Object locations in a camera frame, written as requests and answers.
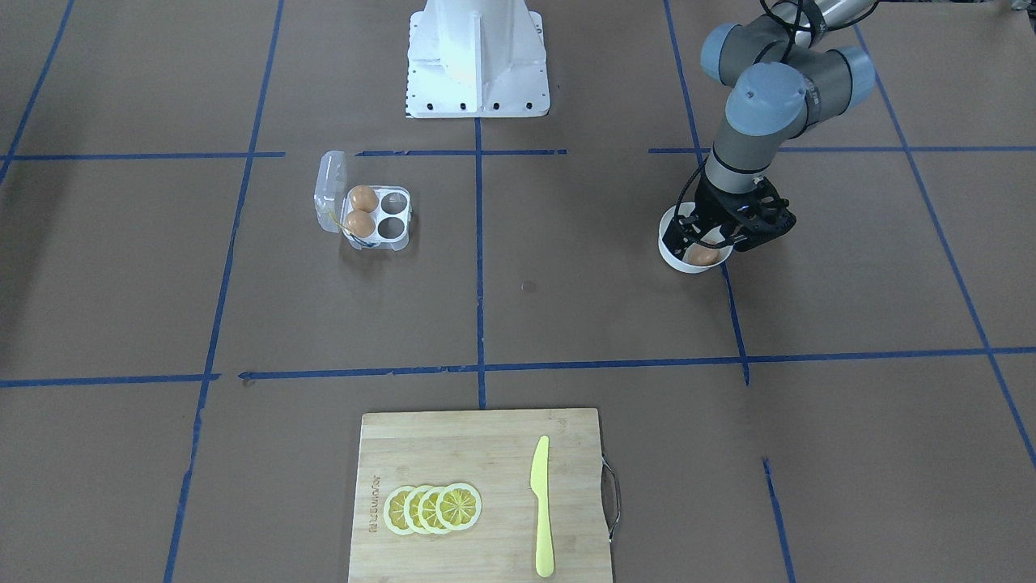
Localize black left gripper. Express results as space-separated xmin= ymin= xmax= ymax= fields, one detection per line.
xmin=662 ymin=177 xmax=796 ymax=258

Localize brown egg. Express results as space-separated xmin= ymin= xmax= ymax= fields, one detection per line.
xmin=683 ymin=244 xmax=726 ymax=270
xmin=348 ymin=185 xmax=379 ymax=214
xmin=344 ymin=209 xmax=376 ymax=239

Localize white bowl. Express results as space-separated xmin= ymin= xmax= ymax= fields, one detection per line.
xmin=657 ymin=202 xmax=735 ymax=275

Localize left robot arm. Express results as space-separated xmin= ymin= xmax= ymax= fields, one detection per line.
xmin=658 ymin=1 xmax=877 ymax=273

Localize clear plastic egg box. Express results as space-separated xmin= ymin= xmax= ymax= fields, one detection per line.
xmin=313 ymin=151 xmax=414 ymax=251

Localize yellow plastic knife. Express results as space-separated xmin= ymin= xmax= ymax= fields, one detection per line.
xmin=529 ymin=435 xmax=555 ymax=579

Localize wooden cutting board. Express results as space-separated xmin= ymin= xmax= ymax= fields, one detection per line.
xmin=347 ymin=407 xmax=614 ymax=582

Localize lemon slice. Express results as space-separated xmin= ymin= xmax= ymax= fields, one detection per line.
xmin=418 ymin=486 xmax=454 ymax=535
xmin=402 ymin=486 xmax=431 ymax=534
xmin=435 ymin=483 xmax=482 ymax=532
xmin=382 ymin=486 xmax=415 ymax=536

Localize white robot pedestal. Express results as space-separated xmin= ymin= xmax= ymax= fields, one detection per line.
xmin=405 ymin=1 xmax=551 ymax=119

